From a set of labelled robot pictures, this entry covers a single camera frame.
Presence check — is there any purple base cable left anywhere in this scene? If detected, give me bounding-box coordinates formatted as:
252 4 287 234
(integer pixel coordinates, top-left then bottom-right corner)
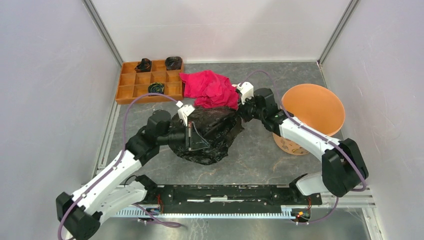
132 203 183 229

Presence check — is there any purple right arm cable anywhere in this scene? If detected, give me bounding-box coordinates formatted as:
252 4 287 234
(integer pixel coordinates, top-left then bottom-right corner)
240 69 368 193

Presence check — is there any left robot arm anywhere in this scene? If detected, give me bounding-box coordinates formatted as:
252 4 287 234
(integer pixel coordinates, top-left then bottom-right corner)
56 105 209 240

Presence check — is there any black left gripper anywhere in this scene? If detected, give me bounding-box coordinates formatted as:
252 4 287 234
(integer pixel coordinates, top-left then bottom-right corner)
157 120 210 151

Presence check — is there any red crumpled cloth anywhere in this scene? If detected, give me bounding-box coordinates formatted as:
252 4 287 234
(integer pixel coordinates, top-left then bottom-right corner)
179 70 239 110

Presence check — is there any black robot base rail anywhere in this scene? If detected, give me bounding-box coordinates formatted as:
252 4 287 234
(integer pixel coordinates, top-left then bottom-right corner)
135 175 323 214

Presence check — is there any blue green rolled item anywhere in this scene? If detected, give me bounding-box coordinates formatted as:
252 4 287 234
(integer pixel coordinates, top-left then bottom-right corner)
147 82 165 94

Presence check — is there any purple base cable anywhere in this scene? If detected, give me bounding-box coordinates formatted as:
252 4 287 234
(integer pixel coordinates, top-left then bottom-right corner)
294 195 339 226
132 203 183 229

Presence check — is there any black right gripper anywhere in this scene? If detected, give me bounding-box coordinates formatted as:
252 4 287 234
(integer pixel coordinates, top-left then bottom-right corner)
235 93 265 124

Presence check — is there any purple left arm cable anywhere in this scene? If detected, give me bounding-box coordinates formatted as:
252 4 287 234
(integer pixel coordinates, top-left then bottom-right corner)
57 93 180 240

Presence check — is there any black plastic trash bag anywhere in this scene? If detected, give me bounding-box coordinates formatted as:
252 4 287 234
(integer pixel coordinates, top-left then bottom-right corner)
169 106 244 166

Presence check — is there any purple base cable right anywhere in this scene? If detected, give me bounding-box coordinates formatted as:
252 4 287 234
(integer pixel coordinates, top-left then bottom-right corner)
294 195 339 226

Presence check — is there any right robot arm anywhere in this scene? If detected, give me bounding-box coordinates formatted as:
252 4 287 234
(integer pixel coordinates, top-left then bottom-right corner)
235 82 369 204

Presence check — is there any wooden compartment tray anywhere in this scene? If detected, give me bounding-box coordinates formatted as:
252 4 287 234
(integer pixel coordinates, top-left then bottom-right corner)
115 59 185 105

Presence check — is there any orange plastic trash bin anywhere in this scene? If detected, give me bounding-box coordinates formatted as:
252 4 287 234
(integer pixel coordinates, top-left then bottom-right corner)
281 83 346 137

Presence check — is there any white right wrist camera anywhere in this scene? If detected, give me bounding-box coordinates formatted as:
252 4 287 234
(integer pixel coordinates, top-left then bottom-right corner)
232 82 254 105

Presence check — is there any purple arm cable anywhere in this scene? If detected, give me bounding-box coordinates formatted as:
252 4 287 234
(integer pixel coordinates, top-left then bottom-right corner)
240 69 368 193
57 93 180 240

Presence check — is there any dark rolled item back right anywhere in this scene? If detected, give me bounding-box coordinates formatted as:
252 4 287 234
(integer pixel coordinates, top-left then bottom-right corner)
164 56 183 71

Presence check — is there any black rolled item back left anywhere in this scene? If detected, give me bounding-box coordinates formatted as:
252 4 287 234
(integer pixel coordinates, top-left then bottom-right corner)
134 58 152 73

